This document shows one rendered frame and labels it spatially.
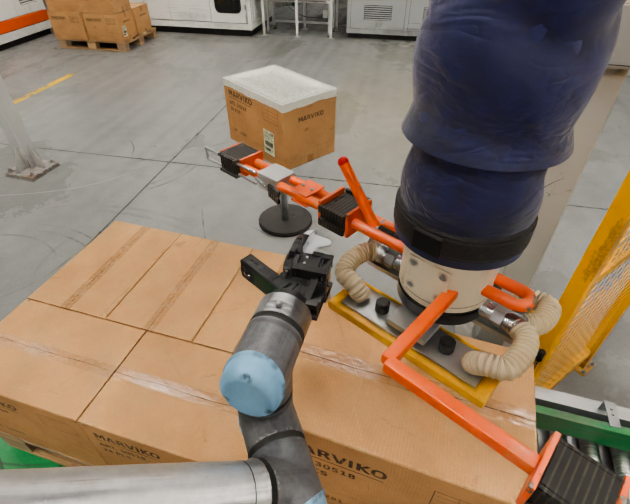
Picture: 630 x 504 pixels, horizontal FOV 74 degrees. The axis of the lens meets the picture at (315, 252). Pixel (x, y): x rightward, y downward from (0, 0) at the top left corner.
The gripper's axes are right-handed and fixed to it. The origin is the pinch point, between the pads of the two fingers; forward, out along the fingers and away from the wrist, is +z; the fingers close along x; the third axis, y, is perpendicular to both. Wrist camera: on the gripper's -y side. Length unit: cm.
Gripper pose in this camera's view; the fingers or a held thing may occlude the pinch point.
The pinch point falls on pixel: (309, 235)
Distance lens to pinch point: 84.8
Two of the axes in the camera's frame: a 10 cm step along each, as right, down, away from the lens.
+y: 9.6, 1.8, -2.2
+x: 0.0, -7.6, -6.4
